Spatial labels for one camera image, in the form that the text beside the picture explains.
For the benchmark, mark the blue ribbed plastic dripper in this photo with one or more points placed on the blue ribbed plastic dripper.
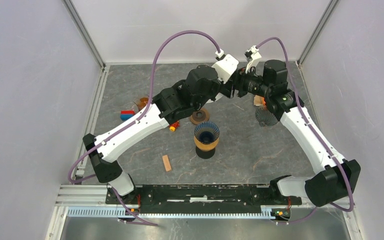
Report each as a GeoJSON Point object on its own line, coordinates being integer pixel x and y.
{"type": "Point", "coordinates": [207, 132]}

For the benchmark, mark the clear smoky ribbed dripper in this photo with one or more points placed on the clear smoky ribbed dripper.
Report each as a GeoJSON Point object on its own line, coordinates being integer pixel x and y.
{"type": "Point", "coordinates": [265, 118]}

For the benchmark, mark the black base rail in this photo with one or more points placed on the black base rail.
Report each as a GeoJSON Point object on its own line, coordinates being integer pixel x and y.
{"type": "Point", "coordinates": [206, 198]}

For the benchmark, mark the orange glass carafe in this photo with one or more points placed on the orange glass carafe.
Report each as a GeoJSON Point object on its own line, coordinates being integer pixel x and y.
{"type": "Point", "coordinates": [141, 102]}

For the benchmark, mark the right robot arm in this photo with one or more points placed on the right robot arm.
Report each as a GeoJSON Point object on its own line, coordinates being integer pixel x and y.
{"type": "Point", "coordinates": [335, 178]}

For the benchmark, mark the colourful toy brick car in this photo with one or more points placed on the colourful toy brick car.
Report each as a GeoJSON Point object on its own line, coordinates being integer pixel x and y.
{"type": "Point", "coordinates": [173, 127]}

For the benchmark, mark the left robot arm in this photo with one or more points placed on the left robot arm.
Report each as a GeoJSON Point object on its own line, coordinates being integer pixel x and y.
{"type": "Point", "coordinates": [202, 85]}

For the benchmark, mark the blue red toy brick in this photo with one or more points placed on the blue red toy brick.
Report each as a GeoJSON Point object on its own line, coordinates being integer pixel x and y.
{"type": "Point", "coordinates": [126, 114]}

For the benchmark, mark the light wooden ring holder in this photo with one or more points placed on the light wooden ring holder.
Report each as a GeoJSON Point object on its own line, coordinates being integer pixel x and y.
{"type": "Point", "coordinates": [206, 147]}

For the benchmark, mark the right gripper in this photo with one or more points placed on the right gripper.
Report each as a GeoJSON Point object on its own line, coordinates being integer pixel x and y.
{"type": "Point", "coordinates": [241, 79]}

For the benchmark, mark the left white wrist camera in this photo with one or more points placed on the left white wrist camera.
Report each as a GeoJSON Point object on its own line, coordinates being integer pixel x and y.
{"type": "Point", "coordinates": [225, 65]}

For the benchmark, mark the orange black coffee filter box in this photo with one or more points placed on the orange black coffee filter box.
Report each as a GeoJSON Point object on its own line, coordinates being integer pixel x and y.
{"type": "Point", "coordinates": [259, 101]}

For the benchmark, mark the small wooden block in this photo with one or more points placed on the small wooden block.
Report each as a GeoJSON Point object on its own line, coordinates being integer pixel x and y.
{"type": "Point", "coordinates": [166, 163]}

